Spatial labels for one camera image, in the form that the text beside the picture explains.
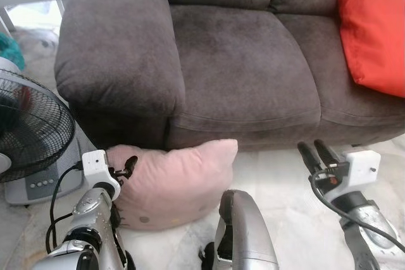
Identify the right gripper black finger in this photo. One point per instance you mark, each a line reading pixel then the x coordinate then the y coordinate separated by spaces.
pixel 326 153
pixel 309 157

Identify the pink pillow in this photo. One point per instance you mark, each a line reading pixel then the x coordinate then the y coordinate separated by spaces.
pixel 177 184

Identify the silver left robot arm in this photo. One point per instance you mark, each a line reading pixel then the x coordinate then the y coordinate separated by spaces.
pixel 92 226

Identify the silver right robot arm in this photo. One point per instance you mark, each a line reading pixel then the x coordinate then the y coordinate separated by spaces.
pixel 370 226

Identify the grey fabric sofa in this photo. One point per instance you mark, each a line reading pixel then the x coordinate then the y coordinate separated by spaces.
pixel 240 61

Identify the red pillow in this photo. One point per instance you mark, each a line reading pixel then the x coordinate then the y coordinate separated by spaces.
pixel 373 30

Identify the grey fan with black grille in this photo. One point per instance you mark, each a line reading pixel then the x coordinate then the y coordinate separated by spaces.
pixel 31 131

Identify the green plastic stool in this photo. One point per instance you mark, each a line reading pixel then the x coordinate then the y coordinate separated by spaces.
pixel 9 52

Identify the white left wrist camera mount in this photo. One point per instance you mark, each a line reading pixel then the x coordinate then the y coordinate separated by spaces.
pixel 96 164

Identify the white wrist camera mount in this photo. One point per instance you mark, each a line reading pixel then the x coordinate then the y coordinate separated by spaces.
pixel 364 167
pixel 96 164

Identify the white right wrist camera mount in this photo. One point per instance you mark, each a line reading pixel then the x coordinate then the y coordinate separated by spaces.
pixel 364 167

